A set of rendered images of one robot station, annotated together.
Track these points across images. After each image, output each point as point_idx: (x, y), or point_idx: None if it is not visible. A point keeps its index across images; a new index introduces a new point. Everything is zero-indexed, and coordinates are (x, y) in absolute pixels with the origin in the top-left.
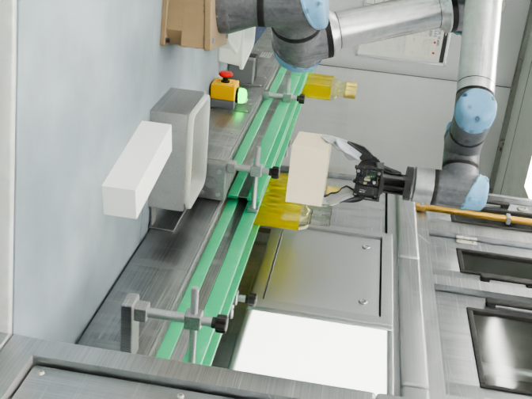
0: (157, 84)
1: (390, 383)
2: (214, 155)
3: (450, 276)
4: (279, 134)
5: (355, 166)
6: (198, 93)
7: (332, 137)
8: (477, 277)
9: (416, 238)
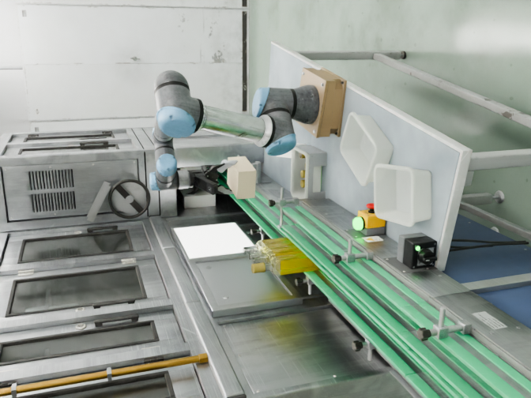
0: (315, 137)
1: (179, 242)
2: (311, 201)
3: (160, 314)
4: (335, 270)
5: (218, 174)
6: (310, 152)
7: (231, 160)
8: (140, 320)
9: (193, 317)
